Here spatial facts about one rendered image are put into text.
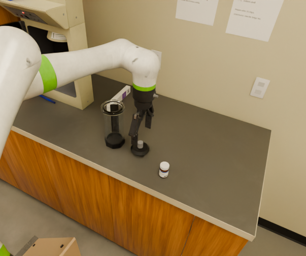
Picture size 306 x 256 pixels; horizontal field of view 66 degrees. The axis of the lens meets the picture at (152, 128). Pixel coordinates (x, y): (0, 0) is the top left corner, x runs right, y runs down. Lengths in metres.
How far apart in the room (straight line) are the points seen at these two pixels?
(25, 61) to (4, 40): 0.05
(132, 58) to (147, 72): 0.07
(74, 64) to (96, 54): 0.10
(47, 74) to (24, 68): 0.19
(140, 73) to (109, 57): 0.13
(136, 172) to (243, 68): 0.79
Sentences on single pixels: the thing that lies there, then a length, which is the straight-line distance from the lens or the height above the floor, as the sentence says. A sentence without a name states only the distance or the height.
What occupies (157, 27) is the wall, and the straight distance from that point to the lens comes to 1.48.
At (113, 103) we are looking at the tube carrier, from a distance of 1.13.
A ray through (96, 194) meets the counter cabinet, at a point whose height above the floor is 0.61.
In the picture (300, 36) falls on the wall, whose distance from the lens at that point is 1.34.
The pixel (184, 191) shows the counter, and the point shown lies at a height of 0.94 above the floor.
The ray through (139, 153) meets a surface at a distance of 1.14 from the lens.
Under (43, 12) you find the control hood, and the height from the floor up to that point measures 1.50.
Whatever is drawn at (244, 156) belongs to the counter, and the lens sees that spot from 1.30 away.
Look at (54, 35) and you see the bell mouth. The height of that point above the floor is 1.34.
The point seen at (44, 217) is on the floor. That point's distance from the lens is 2.17.
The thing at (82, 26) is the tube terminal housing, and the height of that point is 1.39.
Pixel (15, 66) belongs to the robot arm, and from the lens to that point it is 0.58.
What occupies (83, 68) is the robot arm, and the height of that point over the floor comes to 1.42.
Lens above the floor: 1.80
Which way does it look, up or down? 41 degrees down
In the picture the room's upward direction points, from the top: 5 degrees clockwise
